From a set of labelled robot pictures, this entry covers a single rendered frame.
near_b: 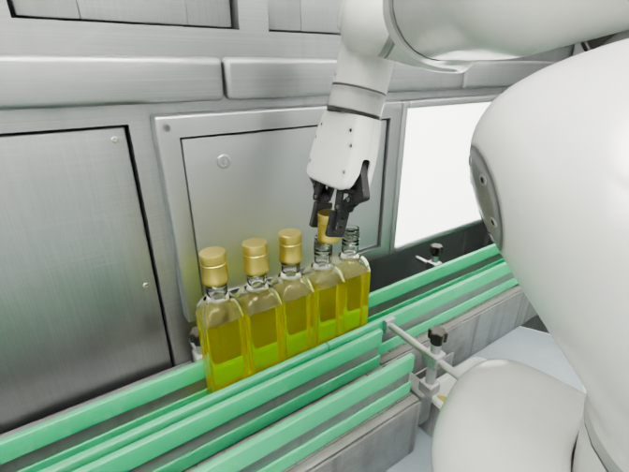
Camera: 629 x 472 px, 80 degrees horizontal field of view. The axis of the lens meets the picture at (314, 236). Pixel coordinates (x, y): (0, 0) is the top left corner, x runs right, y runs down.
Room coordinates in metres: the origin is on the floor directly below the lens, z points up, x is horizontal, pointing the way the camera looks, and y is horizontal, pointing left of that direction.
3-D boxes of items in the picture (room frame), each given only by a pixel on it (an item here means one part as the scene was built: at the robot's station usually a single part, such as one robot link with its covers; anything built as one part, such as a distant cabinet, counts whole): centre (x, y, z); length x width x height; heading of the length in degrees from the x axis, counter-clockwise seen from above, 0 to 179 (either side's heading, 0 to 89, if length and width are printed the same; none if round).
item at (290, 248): (0.50, 0.04, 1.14); 0.04 x 0.04 x 0.04
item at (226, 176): (0.79, -0.15, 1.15); 0.90 x 0.03 x 0.34; 123
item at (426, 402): (0.50, -0.17, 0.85); 0.09 x 0.04 x 0.07; 33
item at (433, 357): (0.49, -0.18, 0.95); 0.17 x 0.03 x 0.12; 33
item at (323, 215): (0.52, -0.02, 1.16); 0.04 x 0.04 x 0.04
